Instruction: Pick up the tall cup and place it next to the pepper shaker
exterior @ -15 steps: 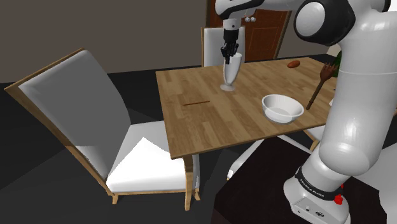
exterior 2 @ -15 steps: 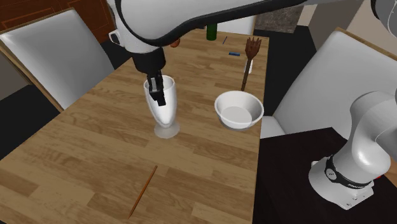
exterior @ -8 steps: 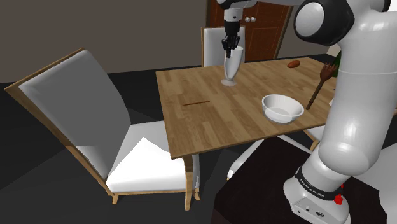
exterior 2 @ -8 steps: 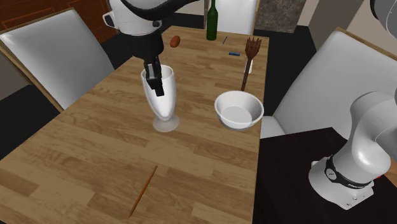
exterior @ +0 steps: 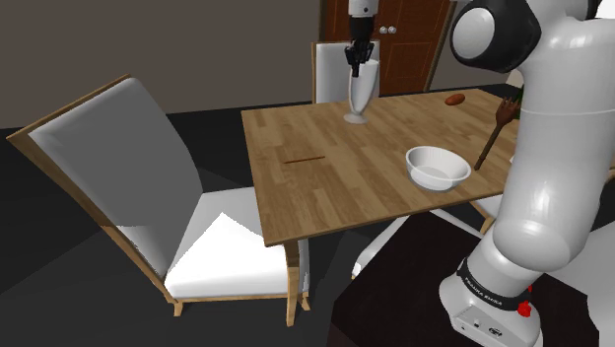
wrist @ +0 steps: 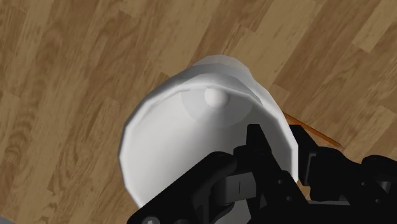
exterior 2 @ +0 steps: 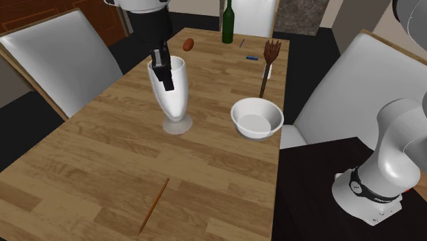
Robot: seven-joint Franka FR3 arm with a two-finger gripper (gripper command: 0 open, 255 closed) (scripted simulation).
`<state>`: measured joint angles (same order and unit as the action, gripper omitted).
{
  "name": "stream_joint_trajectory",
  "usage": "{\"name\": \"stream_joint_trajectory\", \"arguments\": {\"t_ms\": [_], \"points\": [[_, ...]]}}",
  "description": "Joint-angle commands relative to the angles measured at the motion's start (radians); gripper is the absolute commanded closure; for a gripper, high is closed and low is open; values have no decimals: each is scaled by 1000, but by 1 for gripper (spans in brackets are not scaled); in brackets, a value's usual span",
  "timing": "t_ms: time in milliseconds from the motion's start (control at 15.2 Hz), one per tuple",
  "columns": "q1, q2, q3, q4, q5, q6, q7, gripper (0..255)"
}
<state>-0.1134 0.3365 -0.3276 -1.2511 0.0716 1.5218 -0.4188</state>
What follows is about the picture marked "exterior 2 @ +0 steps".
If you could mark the blue pen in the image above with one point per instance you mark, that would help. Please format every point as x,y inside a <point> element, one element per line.
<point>242,43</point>

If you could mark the white bowl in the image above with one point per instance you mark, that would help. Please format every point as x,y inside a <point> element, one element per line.
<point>255,125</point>

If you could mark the brown wooden spaghetti spoon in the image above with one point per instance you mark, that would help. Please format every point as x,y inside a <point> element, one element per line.
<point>272,51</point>

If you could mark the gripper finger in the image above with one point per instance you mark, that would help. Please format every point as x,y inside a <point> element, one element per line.
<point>165,71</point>

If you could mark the small white cup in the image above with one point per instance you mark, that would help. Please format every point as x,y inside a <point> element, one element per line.
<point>269,71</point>

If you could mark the white chair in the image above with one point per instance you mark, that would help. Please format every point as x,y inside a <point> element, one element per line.
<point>60,60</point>
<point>350,93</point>
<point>253,16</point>

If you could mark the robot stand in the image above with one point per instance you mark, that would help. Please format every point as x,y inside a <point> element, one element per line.
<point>307,200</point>

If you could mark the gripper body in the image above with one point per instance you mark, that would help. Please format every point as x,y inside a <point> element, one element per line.
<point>150,26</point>

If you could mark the white vase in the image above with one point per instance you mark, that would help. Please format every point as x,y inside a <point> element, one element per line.
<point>174,100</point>

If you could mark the orange pencil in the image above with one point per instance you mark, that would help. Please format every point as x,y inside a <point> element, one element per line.
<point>153,207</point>

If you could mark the green glass bottle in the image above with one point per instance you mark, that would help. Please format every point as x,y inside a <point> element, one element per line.
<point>228,28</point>

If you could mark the brown egg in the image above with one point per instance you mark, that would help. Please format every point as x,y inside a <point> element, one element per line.
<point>188,44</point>

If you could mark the wooden table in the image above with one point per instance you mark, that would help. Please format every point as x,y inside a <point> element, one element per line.
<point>100,150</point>

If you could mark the small blue bar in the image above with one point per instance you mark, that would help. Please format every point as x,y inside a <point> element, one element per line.
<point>252,58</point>

